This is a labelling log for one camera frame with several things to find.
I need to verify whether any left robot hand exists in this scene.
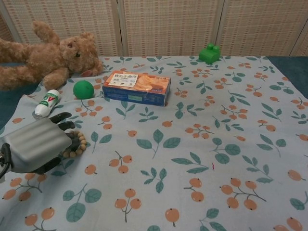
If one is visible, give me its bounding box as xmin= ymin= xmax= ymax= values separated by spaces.
xmin=0 ymin=112 xmax=79 ymax=174

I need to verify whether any wooden bead bracelet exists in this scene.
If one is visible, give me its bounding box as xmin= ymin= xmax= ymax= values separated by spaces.
xmin=63 ymin=129 xmax=87 ymax=159

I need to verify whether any white bottle green label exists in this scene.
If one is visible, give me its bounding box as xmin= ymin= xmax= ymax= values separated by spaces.
xmin=33 ymin=89 xmax=61 ymax=120

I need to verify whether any green ball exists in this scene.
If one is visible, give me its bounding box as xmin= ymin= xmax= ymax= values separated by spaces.
xmin=73 ymin=80 xmax=94 ymax=100

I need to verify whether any brown teddy bear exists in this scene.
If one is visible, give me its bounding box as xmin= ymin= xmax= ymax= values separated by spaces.
xmin=0 ymin=20 xmax=104 ymax=91

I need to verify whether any orange blue biscuit box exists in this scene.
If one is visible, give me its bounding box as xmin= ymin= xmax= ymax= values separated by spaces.
xmin=101 ymin=70 xmax=172 ymax=106

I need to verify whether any floral print tablecloth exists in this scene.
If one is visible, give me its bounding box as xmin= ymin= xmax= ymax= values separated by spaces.
xmin=0 ymin=55 xmax=308 ymax=231

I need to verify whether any bamboo folding screen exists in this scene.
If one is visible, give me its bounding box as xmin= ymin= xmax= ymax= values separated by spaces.
xmin=0 ymin=0 xmax=308 ymax=58

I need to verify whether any green toy building block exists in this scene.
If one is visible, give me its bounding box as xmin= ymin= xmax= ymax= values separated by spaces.
xmin=198 ymin=42 xmax=221 ymax=65

